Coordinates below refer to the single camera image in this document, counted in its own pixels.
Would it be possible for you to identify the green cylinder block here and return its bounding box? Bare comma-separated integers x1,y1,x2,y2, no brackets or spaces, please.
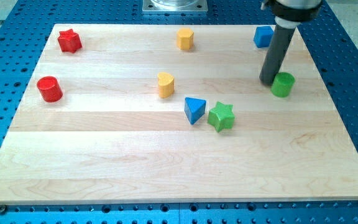
271,72,295,98

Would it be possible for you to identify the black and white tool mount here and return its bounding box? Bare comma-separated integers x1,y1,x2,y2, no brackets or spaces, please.
260,0,323,29

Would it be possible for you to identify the yellow heart block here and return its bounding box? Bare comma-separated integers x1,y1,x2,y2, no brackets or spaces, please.
157,72,175,98

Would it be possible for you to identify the red star block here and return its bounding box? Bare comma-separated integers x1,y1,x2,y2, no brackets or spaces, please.
58,29,82,53

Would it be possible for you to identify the red cylinder block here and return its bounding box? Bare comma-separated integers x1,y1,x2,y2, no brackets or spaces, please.
37,76,63,103

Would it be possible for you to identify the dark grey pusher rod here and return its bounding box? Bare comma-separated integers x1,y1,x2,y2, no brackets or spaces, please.
259,25,295,85

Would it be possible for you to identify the yellow hexagon block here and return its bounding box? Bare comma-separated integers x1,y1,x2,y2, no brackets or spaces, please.
177,28,194,50

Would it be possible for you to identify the blue cube block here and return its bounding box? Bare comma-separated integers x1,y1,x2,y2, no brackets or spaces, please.
254,26,273,48

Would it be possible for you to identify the wooden board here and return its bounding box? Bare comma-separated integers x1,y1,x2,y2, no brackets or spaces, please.
0,24,358,205

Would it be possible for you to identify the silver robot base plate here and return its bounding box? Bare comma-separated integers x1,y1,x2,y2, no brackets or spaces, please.
142,0,208,12

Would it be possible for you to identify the blue triangle block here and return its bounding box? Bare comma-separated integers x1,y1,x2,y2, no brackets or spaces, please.
184,97,206,125

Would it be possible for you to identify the blue perforated table plate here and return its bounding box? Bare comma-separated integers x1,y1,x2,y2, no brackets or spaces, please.
0,0,358,223

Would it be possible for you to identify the green star block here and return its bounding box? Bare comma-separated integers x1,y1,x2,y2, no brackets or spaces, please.
208,101,235,133

